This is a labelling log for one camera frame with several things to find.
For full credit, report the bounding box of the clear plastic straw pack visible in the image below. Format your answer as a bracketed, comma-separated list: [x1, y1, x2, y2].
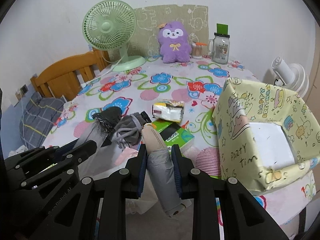
[76, 121, 138, 180]

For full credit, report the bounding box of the grey umbrella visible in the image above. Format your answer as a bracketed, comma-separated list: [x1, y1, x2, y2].
[142, 124, 191, 217]

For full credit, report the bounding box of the floral tablecloth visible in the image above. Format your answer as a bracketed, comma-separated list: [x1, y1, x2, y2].
[41, 55, 317, 240]

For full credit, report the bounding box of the white standing fan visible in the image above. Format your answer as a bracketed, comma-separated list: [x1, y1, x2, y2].
[272, 57, 309, 98]

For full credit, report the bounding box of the grey drawstring pouch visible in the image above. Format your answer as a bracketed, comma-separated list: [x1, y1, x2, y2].
[112, 111, 151, 149]

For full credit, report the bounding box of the toothpick jar orange lid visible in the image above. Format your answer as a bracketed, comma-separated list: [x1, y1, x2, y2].
[191, 42, 207, 59]

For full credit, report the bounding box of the glass jar green lid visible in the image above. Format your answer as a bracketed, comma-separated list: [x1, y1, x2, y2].
[208, 23, 230, 64]

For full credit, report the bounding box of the beige patterned board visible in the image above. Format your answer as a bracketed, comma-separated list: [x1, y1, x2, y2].
[113, 4, 210, 61]

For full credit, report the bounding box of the green desk fan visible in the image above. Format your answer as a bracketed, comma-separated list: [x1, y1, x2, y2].
[82, 0, 146, 72]

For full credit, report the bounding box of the grey plaid cushion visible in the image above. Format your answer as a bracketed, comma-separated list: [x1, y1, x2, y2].
[20, 92, 65, 150]

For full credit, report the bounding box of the purple plush toy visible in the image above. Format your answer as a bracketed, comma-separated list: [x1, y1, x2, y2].
[157, 21, 191, 63]

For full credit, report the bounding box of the yellow white tissue pack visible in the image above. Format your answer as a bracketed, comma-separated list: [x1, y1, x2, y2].
[152, 100, 184, 123]

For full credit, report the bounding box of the wooden chair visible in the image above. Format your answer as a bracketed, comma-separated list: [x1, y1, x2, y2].
[30, 49, 110, 101]

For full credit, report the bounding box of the yellow cartoon paper box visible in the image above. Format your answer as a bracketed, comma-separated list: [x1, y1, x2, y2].
[213, 77, 319, 193]

